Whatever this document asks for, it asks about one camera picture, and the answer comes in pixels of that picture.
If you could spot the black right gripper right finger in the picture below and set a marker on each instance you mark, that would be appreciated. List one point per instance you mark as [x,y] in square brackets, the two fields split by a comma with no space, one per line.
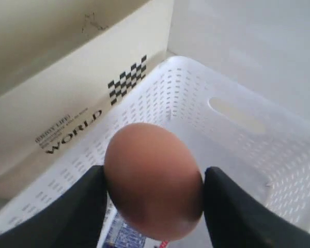
[236,219]

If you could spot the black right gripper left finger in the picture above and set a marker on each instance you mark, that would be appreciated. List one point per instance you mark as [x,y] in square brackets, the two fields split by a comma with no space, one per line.
[75,219]

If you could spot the brown egg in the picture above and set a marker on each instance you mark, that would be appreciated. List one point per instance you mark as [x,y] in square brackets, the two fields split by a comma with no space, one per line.
[154,181]

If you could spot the white woven plastic basket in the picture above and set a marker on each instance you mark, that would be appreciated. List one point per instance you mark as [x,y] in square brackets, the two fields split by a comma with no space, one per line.
[262,147]

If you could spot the cream plastic tub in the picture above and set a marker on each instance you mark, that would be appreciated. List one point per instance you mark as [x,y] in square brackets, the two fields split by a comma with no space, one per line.
[56,60]

